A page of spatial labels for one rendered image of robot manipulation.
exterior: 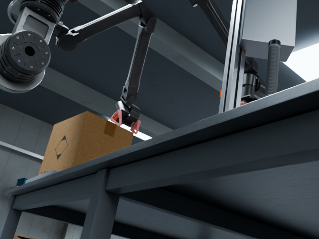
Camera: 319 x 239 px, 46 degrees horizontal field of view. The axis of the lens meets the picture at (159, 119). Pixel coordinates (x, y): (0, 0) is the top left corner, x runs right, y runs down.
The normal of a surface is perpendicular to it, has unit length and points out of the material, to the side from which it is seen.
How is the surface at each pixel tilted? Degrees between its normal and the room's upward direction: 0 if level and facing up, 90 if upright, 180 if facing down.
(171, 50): 180
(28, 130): 90
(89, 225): 90
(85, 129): 90
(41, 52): 90
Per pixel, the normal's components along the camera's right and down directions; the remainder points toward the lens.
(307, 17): -0.18, 0.90
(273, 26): 0.00, -0.40
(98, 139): 0.65, -0.19
